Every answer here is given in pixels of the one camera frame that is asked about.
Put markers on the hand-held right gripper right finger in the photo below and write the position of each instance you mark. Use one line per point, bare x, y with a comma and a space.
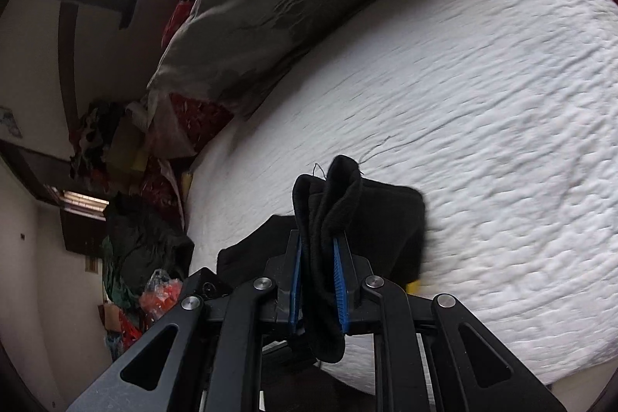
339, 291

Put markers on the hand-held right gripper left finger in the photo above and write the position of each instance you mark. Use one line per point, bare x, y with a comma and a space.
295, 291

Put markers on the black pants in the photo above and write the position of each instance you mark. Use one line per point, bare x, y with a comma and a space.
386, 223

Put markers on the orange plastic bag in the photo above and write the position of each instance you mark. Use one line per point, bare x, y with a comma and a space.
161, 296

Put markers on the yellow cloth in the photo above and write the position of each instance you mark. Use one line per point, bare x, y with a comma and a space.
187, 185

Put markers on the dark green cloth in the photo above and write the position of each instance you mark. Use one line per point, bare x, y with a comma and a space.
145, 243

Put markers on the red floral pillow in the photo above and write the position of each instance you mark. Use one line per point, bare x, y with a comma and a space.
198, 117

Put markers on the clear plastic bag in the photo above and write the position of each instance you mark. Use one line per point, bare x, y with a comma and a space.
164, 132

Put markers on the white quilted mattress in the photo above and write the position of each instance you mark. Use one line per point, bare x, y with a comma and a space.
483, 103

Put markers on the pile of mixed clothes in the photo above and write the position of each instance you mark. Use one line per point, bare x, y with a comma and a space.
101, 137

